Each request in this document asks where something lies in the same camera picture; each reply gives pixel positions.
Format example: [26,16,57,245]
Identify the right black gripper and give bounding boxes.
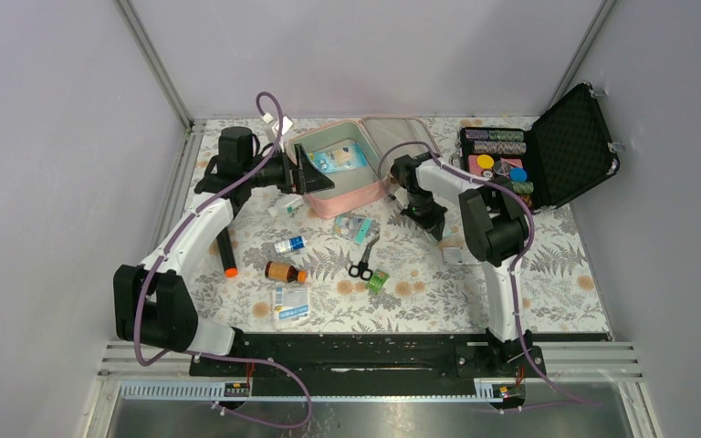
[402,189,449,242]

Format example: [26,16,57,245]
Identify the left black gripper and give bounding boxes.
[244,143,334,195]

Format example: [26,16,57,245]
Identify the white sachets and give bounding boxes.
[442,246,480,266]

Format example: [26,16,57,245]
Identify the bandage packet with teal card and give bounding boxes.
[331,213,379,245]

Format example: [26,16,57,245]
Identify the teal item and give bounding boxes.
[435,227,454,244]

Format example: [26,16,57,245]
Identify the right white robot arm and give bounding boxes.
[383,141,534,376]

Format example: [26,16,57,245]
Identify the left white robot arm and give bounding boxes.
[113,126,355,375]

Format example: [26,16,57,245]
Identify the blue blister pack in kit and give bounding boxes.
[308,142,368,174]

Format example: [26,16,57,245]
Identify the pink medicine kit case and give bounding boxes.
[288,117,437,219]

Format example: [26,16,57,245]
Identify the white plastic bottle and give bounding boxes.
[267,194,304,217]

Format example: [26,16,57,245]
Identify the small blue label bottle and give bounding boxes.
[273,235,307,255]

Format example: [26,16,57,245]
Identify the small green box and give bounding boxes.
[367,269,390,295]

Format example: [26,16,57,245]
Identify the brown syrup bottle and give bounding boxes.
[265,261,308,284]

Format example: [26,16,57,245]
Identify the floral table mat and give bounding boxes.
[144,116,611,335]

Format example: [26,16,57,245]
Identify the black thermometer orange tip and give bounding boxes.
[215,227,238,278]

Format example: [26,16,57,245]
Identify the white blue gauze packet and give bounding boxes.
[272,286,311,330]

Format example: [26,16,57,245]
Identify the black poker chip case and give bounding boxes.
[456,82,621,210]

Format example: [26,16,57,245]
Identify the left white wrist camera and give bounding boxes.
[261,112,294,144]

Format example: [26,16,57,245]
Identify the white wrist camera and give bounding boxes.
[384,174,400,203]
[261,112,294,144]

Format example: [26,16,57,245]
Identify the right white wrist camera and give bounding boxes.
[384,174,400,203]

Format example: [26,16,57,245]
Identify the black handled scissors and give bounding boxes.
[348,235,380,281]

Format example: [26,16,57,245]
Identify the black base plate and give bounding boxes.
[189,333,546,397]

